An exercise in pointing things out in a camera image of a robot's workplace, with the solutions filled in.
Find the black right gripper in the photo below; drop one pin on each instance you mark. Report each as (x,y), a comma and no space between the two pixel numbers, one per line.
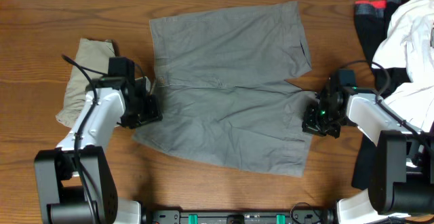
(310,125)

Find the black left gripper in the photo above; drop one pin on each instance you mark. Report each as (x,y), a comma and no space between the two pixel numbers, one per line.
(154,113)

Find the light khaki green shorts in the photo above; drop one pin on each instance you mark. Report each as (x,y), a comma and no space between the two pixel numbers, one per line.
(90,54)

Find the dark grey shorts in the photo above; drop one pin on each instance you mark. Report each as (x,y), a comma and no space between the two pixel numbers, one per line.
(223,80)

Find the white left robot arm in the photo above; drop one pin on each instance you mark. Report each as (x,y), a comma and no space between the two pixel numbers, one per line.
(74,181)

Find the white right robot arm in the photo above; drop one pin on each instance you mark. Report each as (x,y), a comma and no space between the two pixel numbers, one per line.
(401,182)

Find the black and red garment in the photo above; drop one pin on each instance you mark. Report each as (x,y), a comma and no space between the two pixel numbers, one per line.
(372,19)

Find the white garment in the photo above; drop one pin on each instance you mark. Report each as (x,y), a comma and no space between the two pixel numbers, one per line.
(409,45)

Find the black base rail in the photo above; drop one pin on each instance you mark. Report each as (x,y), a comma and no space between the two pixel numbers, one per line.
(301,213)

